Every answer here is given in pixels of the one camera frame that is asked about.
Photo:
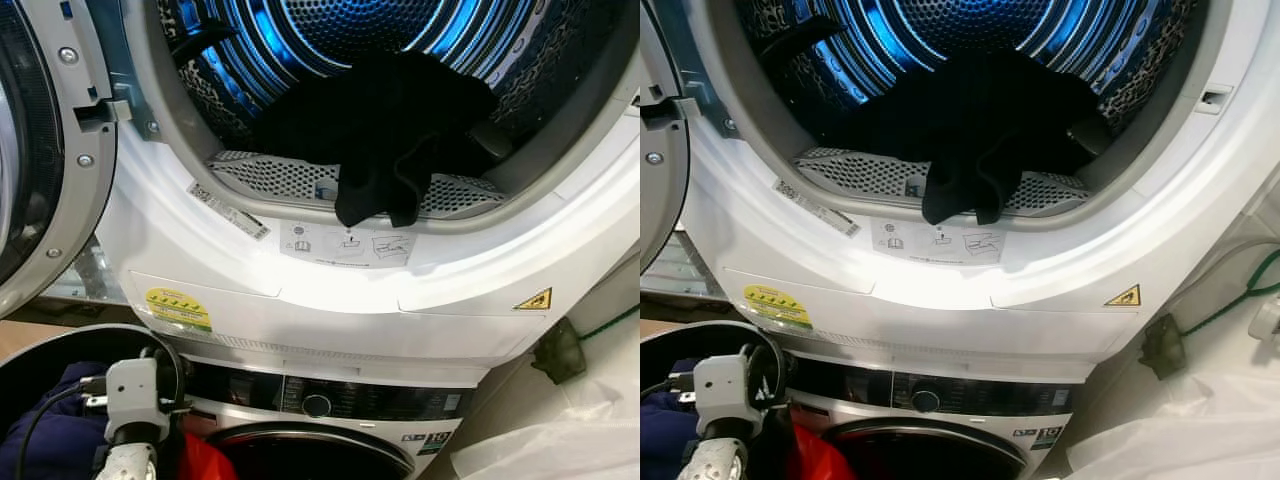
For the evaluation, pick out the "navy blue garment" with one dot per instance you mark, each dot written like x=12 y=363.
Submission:
x=665 y=430
x=50 y=430

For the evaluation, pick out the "round washing machine door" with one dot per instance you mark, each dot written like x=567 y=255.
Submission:
x=920 y=458
x=300 y=460

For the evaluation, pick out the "silver washing machine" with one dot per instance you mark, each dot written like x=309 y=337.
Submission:
x=400 y=400
x=1000 y=395

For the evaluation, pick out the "red garment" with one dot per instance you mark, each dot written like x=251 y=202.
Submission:
x=205 y=462
x=805 y=460

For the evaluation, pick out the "yellow energy label sticker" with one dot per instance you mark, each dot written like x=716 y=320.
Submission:
x=777 y=307
x=178 y=310

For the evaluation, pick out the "black laundry basket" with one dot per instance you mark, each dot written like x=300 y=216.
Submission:
x=60 y=345
x=690 y=340

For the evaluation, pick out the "white tumble dryer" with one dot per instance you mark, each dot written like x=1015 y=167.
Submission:
x=300 y=330
x=900 y=322

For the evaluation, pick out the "round washer control knob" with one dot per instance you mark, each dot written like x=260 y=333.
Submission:
x=317 y=405
x=926 y=400

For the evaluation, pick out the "white barcode label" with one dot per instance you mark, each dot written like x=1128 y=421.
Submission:
x=815 y=208
x=228 y=211

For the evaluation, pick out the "white instruction sticker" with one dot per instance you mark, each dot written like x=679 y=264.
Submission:
x=345 y=245
x=935 y=240

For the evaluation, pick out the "grey perforated lint filter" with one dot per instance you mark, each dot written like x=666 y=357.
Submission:
x=270 y=178
x=850 y=172

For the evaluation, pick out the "white plastic sheet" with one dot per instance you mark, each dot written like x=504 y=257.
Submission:
x=560 y=440
x=1190 y=430

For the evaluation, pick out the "round dryer door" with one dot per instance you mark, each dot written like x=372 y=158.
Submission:
x=70 y=120
x=660 y=180

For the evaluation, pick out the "yellow triangle warning sticker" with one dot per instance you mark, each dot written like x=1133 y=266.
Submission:
x=535 y=301
x=1124 y=298

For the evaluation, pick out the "black garment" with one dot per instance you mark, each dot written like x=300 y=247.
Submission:
x=390 y=120
x=980 y=120

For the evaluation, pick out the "black drum paddle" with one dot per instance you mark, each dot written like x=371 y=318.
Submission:
x=800 y=38
x=205 y=40

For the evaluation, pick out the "white plug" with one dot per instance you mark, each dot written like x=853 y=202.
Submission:
x=1266 y=320

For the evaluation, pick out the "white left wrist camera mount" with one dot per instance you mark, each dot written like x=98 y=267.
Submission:
x=722 y=392
x=135 y=395

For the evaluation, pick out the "dark wall bracket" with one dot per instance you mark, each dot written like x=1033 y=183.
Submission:
x=1163 y=348
x=558 y=352

